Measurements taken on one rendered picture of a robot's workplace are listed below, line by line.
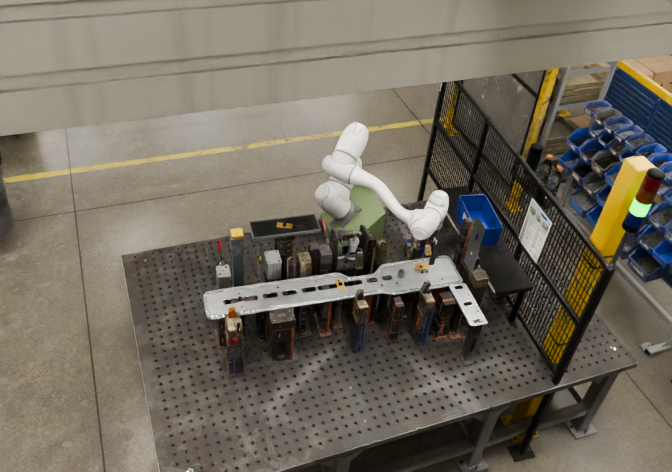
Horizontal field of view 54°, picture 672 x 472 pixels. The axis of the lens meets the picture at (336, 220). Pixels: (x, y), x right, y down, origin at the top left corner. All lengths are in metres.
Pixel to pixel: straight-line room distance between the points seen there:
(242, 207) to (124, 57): 5.10
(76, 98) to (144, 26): 0.06
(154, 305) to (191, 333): 0.30
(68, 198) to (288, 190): 1.80
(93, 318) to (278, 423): 1.90
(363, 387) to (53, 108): 3.12
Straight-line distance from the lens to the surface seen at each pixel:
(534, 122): 5.43
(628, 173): 3.04
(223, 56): 0.44
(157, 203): 5.61
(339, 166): 3.43
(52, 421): 4.36
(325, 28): 0.45
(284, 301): 3.40
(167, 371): 3.54
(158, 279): 3.97
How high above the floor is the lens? 3.52
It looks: 40 degrees down
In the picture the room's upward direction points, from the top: 6 degrees clockwise
